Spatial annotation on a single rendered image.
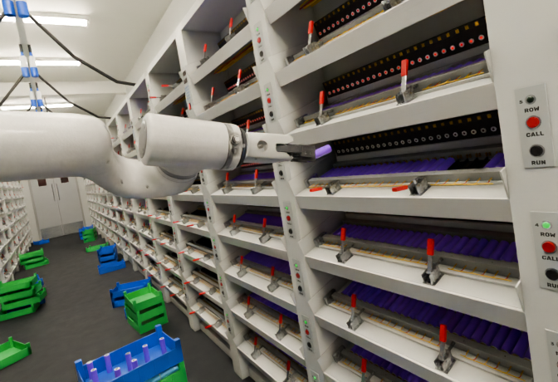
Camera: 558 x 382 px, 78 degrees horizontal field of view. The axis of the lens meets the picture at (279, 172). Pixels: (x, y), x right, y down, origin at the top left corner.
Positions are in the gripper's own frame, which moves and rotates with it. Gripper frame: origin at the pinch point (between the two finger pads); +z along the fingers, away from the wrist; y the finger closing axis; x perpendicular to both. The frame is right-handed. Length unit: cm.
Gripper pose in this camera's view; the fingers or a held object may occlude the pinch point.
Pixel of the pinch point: (302, 154)
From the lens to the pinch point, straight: 71.6
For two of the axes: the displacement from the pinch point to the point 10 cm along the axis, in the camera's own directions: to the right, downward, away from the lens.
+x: -0.1, 10.0, -0.6
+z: 8.4, 0.5, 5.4
